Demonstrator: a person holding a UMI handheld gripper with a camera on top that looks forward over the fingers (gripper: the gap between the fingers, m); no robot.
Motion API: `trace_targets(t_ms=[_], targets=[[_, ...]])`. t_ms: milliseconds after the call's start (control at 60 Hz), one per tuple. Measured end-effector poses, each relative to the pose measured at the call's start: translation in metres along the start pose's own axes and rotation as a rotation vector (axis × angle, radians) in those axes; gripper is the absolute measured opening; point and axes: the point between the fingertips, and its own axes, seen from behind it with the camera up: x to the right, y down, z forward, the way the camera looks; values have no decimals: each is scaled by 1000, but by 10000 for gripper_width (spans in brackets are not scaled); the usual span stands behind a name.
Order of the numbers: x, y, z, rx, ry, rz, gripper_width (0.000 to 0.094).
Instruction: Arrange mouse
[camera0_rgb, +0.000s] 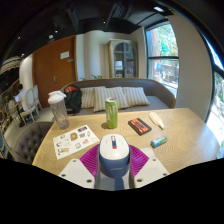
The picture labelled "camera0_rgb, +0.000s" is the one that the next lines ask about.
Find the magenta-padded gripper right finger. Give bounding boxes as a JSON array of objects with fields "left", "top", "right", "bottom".
[{"left": 128, "top": 144, "right": 170, "bottom": 190}]

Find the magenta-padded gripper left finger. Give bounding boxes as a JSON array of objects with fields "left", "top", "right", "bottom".
[{"left": 58, "top": 143, "right": 101, "bottom": 190}]

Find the white and blue computer mouse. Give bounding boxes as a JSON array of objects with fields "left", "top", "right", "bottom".
[{"left": 98, "top": 133, "right": 131, "bottom": 179}]

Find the white sticker sheet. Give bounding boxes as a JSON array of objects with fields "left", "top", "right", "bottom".
[{"left": 52, "top": 124, "right": 101, "bottom": 161}]

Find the small green pack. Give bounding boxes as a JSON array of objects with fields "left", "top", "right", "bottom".
[{"left": 149, "top": 135, "right": 169, "bottom": 149}]

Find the black and red flat box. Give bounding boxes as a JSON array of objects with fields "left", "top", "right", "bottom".
[{"left": 127, "top": 117, "right": 153, "bottom": 136}]

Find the white squeeze tube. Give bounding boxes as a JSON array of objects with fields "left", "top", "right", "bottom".
[{"left": 148, "top": 111, "right": 166, "bottom": 130}]

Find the grey tufted armchair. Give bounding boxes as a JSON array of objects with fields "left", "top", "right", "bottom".
[{"left": 12, "top": 121, "right": 54, "bottom": 165}]

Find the clear shaker bottle white lid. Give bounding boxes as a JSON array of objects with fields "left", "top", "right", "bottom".
[{"left": 47, "top": 90, "right": 70, "bottom": 130}]

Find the green drink can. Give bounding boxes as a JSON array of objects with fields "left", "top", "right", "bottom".
[{"left": 104, "top": 97, "right": 119, "bottom": 130}]

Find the black backpack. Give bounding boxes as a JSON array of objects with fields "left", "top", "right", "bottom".
[{"left": 63, "top": 84, "right": 83, "bottom": 115}]

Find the striped cushion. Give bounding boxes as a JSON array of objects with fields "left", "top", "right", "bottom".
[
  {"left": 93, "top": 86, "right": 130, "bottom": 113},
  {"left": 80, "top": 87, "right": 101, "bottom": 109},
  {"left": 121, "top": 86, "right": 151, "bottom": 108}
]

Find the blue padded chair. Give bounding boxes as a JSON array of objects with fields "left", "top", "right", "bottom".
[{"left": 0, "top": 129, "right": 9, "bottom": 159}]

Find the grey curved sofa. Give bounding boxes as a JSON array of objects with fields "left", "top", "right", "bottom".
[{"left": 60, "top": 78, "right": 177, "bottom": 116}]

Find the group of white chairs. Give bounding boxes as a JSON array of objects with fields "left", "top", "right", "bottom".
[{"left": 8, "top": 84, "right": 43, "bottom": 126}]

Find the person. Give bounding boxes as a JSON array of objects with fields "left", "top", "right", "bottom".
[{"left": 13, "top": 83, "right": 28, "bottom": 105}]

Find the brown wooden door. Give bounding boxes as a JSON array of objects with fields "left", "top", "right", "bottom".
[{"left": 32, "top": 35, "right": 78, "bottom": 109}]

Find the black-framed window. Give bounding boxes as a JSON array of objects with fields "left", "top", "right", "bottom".
[{"left": 145, "top": 21, "right": 180, "bottom": 99}]

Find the beige glass-door cabinet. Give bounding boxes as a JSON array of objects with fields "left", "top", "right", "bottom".
[{"left": 107, "top": 38, "right": 139, "bottom": 79}]

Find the large curved-frame window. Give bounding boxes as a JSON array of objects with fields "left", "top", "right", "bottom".
[{"left": 204, "top": 39, "right": 224, "bottom": 159}]

